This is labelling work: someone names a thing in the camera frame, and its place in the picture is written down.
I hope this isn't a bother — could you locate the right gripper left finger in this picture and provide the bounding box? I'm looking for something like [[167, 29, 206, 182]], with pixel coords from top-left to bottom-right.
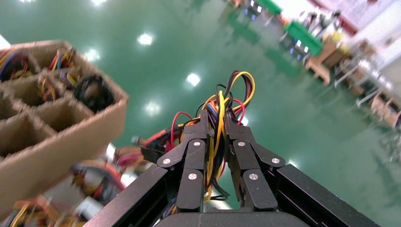
[[157, 109, 210, 214]]

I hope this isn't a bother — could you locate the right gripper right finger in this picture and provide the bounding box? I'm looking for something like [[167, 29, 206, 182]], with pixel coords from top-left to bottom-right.
[[224, 114, 286, 211]]

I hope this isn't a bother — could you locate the multicolour wire harness bundle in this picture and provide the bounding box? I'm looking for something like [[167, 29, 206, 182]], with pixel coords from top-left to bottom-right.
[[170, 70, 256, 203]]

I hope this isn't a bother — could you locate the brown wooden crate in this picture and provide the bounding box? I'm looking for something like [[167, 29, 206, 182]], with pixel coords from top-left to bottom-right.
[[305, 41, 350, 86]]

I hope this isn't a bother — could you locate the brown cardboard divider box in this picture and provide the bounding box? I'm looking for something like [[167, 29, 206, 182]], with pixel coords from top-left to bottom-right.
[[0, 40, 129, 218]]

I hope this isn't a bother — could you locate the grey metal workbench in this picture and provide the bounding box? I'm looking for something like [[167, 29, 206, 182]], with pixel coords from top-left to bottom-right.
[[333, 58, 394, 107]]

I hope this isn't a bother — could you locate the power unit with black wires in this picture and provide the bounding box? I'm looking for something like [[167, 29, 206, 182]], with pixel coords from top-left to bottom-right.
[[74, 75, 115, 114]]

